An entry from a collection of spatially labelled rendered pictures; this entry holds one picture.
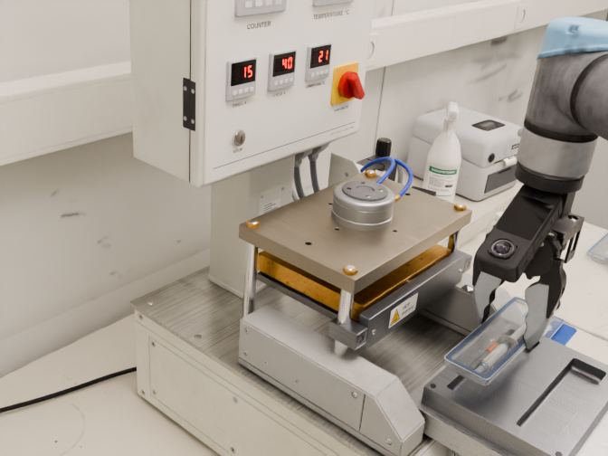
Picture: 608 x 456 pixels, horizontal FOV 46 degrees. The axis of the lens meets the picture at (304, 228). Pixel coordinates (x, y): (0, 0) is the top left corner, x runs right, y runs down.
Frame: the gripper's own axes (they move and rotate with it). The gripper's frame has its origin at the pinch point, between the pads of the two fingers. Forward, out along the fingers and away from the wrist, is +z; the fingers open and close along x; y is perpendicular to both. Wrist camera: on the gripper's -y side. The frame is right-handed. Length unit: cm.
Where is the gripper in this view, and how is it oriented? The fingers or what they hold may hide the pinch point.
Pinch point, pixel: (503, 330)
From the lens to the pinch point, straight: 87.7
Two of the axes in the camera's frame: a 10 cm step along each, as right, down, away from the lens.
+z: -0.8, 8.9, 4.5
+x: -7.6, -3.5, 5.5
